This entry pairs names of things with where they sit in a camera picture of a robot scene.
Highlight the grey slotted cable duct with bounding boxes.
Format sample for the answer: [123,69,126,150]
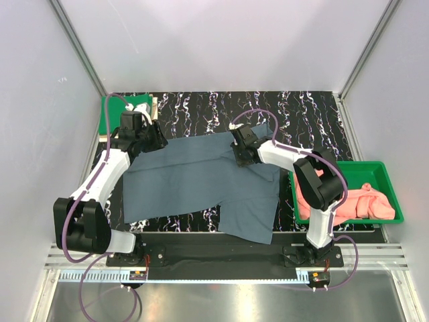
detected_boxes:
[60,270,331,285]

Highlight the pink t-shirt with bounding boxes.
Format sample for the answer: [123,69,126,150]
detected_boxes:
[296,169,396,222]

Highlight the aluminium frame rail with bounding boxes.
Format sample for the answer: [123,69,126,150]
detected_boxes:
[44,244,408,270]

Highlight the blue-grey t-shirt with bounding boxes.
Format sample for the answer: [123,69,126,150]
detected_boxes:
[123,132,280,244]

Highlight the folded beige t-shirt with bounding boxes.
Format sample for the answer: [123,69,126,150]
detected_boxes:
[99,94,158,143]

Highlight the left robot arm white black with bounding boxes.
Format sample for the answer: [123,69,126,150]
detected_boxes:
[53,111,168,266]

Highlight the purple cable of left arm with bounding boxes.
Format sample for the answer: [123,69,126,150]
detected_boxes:
[62,93,141,321]

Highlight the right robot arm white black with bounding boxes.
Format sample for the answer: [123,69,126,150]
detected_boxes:
[229,124,348,266]

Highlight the folded green t-shirt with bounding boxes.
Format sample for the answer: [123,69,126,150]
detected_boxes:
[99,93,153,136]

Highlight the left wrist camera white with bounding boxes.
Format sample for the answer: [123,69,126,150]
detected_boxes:
[125,103,151,118]

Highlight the green plastic bin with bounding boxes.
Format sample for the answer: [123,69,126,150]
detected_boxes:
[288,160,405,225]

